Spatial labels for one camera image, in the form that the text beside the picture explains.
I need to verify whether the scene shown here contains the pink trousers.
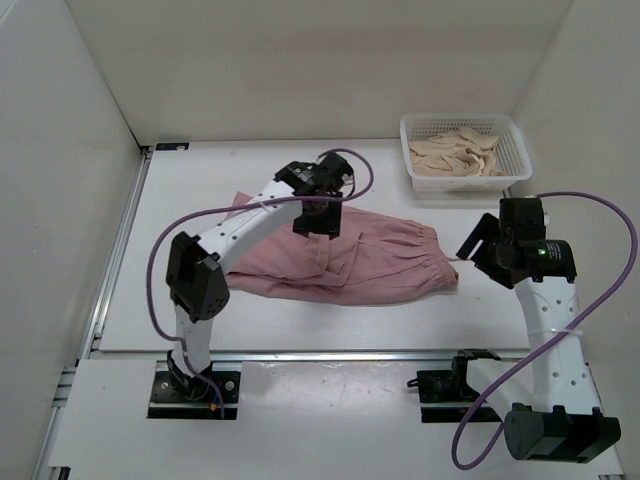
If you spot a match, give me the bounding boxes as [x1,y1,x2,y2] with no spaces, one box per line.
[227,206,459,306]

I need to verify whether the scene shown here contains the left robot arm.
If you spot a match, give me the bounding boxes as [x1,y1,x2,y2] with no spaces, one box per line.
[165,149,354,400]

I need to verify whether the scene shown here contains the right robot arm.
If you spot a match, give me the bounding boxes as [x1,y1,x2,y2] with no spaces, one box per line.
[449,197,621,464]

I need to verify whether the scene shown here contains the beige trousers in basket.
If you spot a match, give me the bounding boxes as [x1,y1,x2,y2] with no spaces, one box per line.
[408,127,505,177]

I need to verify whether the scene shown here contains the white plastic basket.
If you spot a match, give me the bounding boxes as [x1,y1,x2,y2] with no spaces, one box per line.
[400,113,532,194]

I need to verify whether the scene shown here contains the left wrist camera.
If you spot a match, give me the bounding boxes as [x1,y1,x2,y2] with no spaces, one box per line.
[319,152,354,184]

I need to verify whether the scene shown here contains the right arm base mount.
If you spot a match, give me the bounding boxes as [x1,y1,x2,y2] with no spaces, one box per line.
[406,349,500,424]

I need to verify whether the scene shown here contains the aluminium rail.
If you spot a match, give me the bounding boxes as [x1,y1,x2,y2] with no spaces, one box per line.
[209,348,531,366]

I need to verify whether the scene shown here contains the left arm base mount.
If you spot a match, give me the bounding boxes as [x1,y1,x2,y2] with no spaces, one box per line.
[147,362,241,421]

